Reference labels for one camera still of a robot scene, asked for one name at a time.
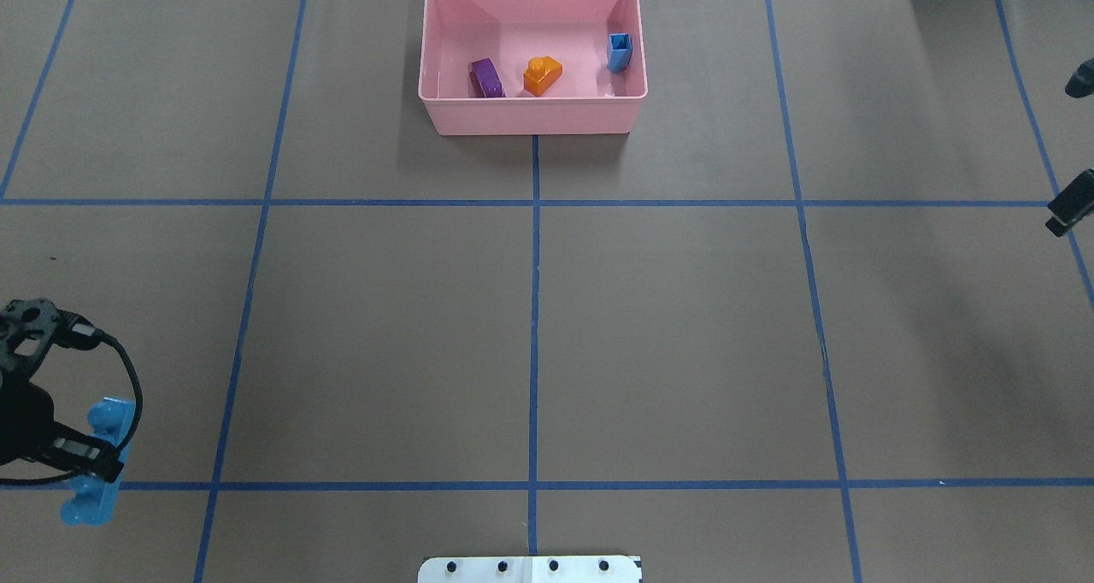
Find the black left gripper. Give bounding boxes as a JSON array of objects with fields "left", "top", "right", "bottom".
[{"left": 1, "top": 299, "right": 125, "bottom": 483}]

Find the long blue four-stud block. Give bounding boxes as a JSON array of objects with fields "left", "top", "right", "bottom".
[{"left": 60, "top": 397, "right": 136, "bottom": 526}]

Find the small blue block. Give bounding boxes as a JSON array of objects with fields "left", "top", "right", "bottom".
[{"left": 606, "top": 32, "right": 633, "bottom": 74}]

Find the orange block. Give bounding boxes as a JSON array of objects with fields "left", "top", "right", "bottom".
[{"left": 522, "top": 55, "right": 565, "bottom": 97}]

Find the purple block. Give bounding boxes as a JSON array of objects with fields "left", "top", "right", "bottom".
[{"left": 468, "top": 58, "right": 507, "bottom": 97}]

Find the pink plastic box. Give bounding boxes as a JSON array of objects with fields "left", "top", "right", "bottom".
[{"left": 417, "top": 0, "right": 649, "bottom": 136}]

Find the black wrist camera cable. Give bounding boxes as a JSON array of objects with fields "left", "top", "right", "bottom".
[{"left": 60, "top": 318, "right": 144, "bottom": 447}]

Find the white camera stand base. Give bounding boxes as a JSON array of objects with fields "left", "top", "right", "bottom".
[{"left": 417, "top": 555, "right": 644, "bottom": 582}]

